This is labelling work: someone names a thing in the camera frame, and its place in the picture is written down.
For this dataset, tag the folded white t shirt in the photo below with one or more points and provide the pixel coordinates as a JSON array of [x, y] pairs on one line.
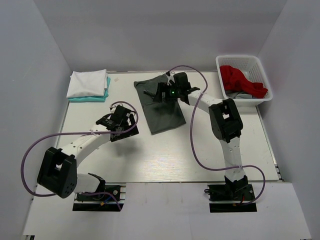
[[85, 84]]

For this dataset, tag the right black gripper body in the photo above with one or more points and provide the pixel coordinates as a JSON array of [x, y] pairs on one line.
[[160, 92]]

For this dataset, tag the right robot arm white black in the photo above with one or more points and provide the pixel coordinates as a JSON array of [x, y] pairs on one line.
[[225, 120]]

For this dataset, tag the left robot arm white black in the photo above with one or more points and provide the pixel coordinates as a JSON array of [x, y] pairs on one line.
[[58, 170]]

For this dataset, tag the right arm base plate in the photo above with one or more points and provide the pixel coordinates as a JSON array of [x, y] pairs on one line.
[[221, 201]]

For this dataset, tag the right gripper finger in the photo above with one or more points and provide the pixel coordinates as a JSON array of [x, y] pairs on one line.
[[162, 87], [159, 97]]

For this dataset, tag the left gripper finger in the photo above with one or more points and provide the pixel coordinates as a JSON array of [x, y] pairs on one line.
[[132, 128], [119, 136]]

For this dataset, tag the dark grey t shirt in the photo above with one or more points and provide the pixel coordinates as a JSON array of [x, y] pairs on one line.
[[160, 116]]

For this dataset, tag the red t shirt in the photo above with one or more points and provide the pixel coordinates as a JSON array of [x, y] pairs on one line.
[[235, 81]]

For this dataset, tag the folded teal t shirt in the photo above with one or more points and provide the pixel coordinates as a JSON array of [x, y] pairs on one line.
[[93, 99]]

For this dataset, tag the white plastic basket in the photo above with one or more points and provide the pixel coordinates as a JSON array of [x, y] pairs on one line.
[[253, 71]]

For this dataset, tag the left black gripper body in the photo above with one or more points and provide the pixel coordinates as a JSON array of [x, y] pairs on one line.
[[125, 132]]

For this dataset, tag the grey t shirt in basket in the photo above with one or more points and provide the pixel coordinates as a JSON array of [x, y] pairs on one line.
[[238, 95]]

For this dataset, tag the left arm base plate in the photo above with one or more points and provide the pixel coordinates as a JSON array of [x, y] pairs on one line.
[[113, 201]]

